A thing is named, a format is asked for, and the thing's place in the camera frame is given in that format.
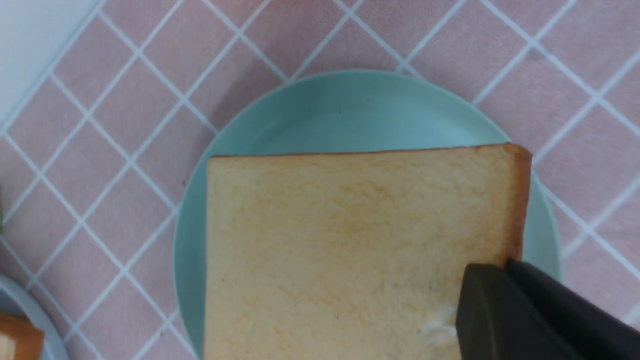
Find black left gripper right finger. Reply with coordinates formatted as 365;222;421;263
506;259;640;360

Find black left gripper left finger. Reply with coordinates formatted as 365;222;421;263
455;264;583;360

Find toast slice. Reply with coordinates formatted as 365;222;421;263
0;313;45;360
203;143;533;360

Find mint green centre plate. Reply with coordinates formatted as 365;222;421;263
173;69;563;360

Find pink checked tablecloth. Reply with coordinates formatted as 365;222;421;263
1;0;640;360

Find blue-grey bread plate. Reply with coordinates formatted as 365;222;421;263
0;275;69;360

